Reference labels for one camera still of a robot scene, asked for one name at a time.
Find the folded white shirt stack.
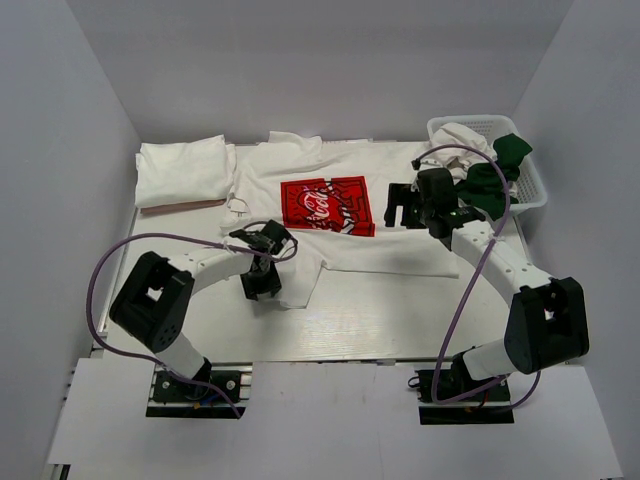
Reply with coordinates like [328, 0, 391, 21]
[135, 135, 236, 209]

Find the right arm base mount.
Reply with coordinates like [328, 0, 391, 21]
[407, 369, 514, 426]

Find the dark green t shirt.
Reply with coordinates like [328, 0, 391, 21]
[455, 133, 533, 221]

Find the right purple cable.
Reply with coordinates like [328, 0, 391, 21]
[407, 143, 542, 414]

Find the white plastic basket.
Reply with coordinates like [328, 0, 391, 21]
[427, 114, 548, 216]

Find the plain white t shirt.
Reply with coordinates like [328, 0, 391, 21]
[425, 122, 497, 183]

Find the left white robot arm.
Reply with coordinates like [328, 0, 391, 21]
[109, 220, 297, 399]

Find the purple cable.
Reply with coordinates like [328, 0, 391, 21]
[407, 143, 542, 414]
[85, 219, 300, 417]

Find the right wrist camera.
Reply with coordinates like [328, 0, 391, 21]
[411, 159, 455, 201]

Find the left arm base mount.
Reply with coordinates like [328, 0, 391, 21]
[146, 365, 252, 419]

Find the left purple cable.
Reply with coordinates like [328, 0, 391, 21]
[85, 219, 300, 417]

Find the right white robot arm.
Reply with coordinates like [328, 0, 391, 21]
[384, 168, 590, 399]

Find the white shirt red logo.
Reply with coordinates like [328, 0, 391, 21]
[220, 132, 458, 309]

